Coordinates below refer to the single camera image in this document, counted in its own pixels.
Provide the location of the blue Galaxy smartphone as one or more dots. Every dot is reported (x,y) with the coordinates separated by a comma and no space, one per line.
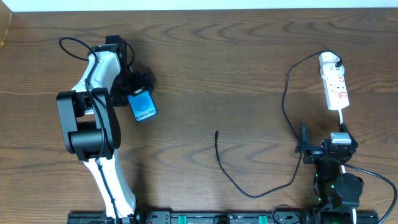
(142,106)

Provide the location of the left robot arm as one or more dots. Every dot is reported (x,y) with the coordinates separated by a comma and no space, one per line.
(91,129)

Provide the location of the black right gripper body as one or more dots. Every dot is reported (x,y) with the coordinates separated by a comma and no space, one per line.
(316,149)

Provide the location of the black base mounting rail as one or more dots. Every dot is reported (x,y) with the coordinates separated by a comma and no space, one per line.
(280,216)

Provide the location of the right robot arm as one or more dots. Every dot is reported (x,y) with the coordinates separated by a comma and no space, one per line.
(338,191)

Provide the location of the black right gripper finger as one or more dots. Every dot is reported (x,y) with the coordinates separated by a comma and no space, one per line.
(344,129)
(303,138)

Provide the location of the white charger plug adapter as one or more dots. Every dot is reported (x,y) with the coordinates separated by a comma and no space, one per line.
(330,61)

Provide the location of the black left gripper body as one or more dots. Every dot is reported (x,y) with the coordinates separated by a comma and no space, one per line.
(137,82)

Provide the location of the white power strip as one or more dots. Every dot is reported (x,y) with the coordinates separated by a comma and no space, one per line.
(335,87)

